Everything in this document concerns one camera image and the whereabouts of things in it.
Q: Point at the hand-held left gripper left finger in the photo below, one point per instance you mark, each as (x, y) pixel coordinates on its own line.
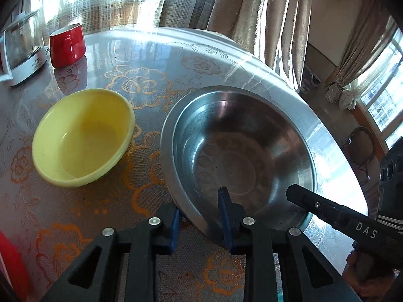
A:
(173, 232)

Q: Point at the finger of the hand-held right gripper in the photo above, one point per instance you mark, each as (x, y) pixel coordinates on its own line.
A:
(314, 203)

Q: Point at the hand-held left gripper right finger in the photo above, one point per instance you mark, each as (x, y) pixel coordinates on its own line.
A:
(225, 220)

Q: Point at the stainless steel bowl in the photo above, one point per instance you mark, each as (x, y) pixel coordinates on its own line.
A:
(239, 151)

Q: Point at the yellow plastic bowl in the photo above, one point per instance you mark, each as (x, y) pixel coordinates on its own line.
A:
(82, 138)

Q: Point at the red plastic bowl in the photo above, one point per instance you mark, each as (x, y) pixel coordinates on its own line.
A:
(12, 267)

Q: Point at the person's right hand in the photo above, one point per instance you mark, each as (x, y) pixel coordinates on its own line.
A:
(351, 258)

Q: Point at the wicker back chair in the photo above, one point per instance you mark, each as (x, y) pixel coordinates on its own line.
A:
(359, 151)

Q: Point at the side window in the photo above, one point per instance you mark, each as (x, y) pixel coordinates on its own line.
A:
(387, 94)

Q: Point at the grey bag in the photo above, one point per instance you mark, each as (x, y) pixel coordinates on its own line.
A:
(311, 80)

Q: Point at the tied beige curtain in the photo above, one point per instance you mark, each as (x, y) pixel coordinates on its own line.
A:
(355, 69)

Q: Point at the red mug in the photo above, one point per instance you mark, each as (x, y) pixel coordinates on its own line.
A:
(67, 48)

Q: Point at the sheer white curtain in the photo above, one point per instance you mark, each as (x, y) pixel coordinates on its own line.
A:
(126, 3)

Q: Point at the glass electric kettle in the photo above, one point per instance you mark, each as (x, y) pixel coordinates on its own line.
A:
(22, 50)

